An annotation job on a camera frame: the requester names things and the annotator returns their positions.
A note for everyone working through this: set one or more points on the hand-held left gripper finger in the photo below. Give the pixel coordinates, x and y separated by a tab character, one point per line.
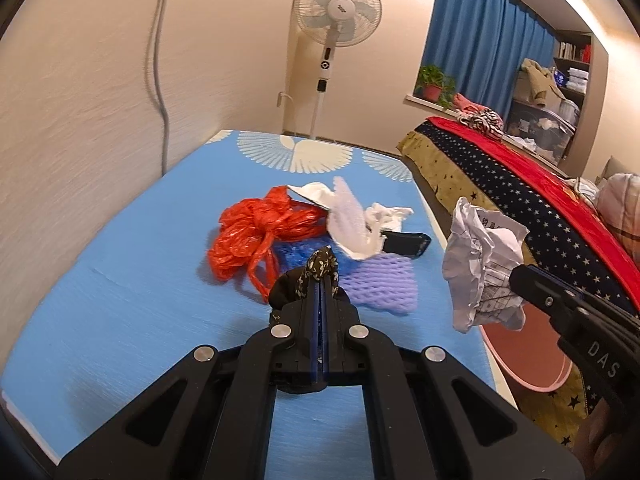
326	345
315	345

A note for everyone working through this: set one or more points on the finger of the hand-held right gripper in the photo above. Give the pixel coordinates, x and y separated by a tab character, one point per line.
537	285

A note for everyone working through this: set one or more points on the printed white paper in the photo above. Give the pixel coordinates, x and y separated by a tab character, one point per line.
475	260

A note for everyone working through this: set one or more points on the pink plastic bucket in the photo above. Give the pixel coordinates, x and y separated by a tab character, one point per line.
525	355

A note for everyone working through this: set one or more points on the dark patterned cloth scrap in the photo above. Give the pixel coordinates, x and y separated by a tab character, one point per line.
320	262

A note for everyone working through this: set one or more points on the purple foam fruit net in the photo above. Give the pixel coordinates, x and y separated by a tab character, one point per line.
385	285

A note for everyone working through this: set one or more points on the blue foam fruit net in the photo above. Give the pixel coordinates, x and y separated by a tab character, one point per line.
292	256

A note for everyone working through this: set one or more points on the white foam fruit net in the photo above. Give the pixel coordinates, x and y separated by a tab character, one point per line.
347	215

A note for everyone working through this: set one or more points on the red plastic bag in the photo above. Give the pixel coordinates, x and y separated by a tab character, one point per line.
250	230

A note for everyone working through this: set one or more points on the white plastic wrapper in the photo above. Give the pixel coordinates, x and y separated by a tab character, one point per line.
315	192

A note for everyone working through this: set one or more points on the person's right hand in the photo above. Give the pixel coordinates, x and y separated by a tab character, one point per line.
597	435

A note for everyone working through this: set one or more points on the white crumpled cloth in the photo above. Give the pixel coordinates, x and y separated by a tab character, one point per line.
585	190

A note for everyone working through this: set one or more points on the plaid pillow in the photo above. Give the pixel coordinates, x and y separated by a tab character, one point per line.
622	205

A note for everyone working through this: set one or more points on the red blanket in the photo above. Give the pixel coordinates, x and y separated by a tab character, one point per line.
530	165

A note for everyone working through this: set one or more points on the black packet with red print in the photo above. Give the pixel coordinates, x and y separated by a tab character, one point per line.
407	245

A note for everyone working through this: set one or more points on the white crumpled tissue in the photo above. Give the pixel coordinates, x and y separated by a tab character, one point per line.
387	215

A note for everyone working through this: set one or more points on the clear plastic storage box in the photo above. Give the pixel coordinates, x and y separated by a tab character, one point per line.
545	130

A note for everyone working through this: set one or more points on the bed with starred blanket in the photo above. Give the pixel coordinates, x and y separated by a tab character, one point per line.
430	165

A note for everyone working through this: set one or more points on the black and white patterned cloth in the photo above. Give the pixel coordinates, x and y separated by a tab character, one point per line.
482	122

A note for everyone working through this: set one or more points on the pink clothing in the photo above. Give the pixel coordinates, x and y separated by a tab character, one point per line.
470	104

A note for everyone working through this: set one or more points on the olive jacket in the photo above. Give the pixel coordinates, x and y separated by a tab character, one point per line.
537	80

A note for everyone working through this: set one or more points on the white window sill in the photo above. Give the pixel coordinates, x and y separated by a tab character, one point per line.
420	101

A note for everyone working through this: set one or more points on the wooden bookshelf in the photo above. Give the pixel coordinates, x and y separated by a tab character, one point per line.
575	65

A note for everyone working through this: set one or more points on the potted green plant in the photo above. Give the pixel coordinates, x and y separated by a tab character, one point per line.
434	82

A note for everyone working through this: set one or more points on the blue curtain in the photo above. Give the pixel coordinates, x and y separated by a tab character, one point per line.
480	35

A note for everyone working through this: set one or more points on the white standing fan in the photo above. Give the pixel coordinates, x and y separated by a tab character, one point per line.
337	7

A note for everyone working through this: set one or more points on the white wall plug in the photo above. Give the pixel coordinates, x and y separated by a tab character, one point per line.
281	99

